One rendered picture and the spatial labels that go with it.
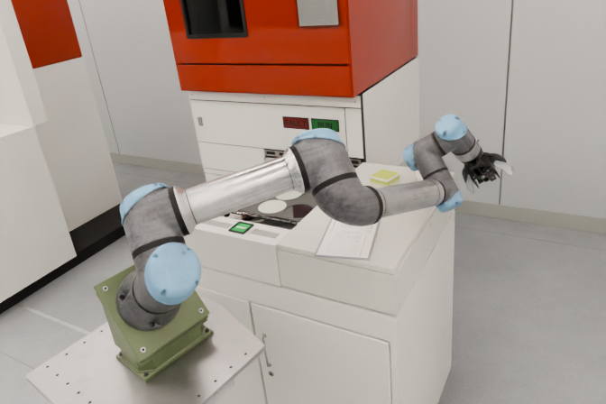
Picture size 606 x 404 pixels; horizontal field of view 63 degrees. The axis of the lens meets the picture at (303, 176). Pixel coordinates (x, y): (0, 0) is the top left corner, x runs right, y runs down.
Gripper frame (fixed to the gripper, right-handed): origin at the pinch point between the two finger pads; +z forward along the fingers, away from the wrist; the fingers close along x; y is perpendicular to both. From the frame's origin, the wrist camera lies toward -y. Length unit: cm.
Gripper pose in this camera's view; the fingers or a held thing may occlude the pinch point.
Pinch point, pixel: (491, 179)
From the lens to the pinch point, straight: 171.2
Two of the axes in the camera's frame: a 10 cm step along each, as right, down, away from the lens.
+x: 7.9, -4.7, -4.0
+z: 6.1, 4.8, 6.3
